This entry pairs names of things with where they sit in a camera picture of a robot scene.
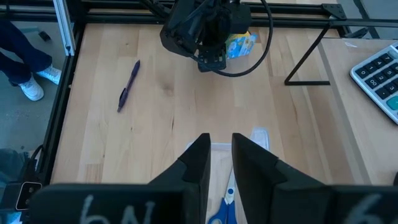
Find clear plastic pencil box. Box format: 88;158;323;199
185;126;271;224

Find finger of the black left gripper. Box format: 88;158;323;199
197;30;228;73
160;9;201;60

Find black table frame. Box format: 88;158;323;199
39;0;398;187

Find grey desk calculator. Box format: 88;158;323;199
349;41;398;126

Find dark blue pen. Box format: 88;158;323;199
116;59;142;113

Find green yellow crayon box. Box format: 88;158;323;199
224;30;259;60

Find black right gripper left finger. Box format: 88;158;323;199
149;133;211;224

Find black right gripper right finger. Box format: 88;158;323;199
231;133;330;224

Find person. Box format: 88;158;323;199
0;18;63;102

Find silver aluminium extrusion post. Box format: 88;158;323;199
52;0;76;57

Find blue handled scissors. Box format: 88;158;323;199
207;167;239;224

